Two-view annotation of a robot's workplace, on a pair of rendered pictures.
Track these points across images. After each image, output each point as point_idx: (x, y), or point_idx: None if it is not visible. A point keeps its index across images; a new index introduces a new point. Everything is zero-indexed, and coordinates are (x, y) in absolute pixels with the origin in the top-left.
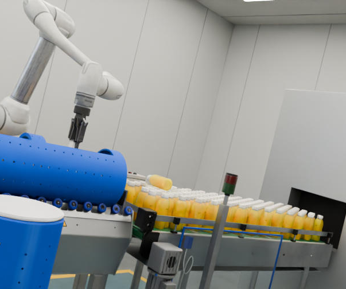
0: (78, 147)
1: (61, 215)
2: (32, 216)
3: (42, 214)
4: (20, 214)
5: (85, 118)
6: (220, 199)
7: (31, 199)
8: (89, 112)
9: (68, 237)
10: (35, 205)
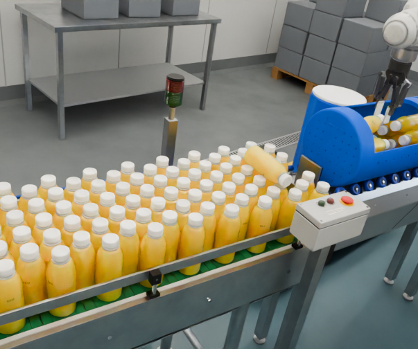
0: (375, 104)
1: (314, 90)
2: (324, 86)
3: (321, 88)
4: (328, 86)
5: (386, 70)
6: (138, 177)
7: (344, 103)
8: (389, 62)
9: None
10: (335, 97)
